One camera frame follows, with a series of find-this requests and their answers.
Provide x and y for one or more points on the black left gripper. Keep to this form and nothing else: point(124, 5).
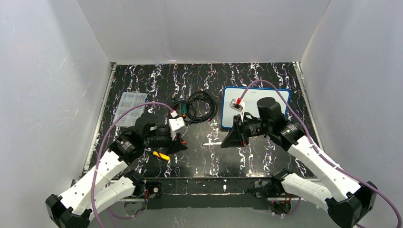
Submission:
point(173, 142)

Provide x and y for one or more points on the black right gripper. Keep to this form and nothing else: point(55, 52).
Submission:
point(240, 131)

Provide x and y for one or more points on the white red whiteboard marker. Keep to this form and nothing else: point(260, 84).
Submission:
point(212, 143)

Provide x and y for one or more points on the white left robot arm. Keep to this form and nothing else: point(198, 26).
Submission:
point(83, 201)

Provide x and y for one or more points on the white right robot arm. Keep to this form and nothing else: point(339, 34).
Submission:
point(345, 200)

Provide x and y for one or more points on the blue framed whiteboard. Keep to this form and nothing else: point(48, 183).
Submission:
point(250, 98)

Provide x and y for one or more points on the yellow handled screwdriver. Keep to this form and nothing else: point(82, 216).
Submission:
point(161, 156)

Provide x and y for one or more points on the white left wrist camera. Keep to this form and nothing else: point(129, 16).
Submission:
point(177, 125)

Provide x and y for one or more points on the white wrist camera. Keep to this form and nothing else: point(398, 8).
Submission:
point(177, 125)
point(237, 104)

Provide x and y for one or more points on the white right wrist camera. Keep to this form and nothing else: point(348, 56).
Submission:
point(237, 104)

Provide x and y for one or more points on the green handled screwdriver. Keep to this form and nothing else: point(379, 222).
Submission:
point(184, 109)

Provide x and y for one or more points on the aluminium front rail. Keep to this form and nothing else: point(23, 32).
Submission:
point(201, 192)

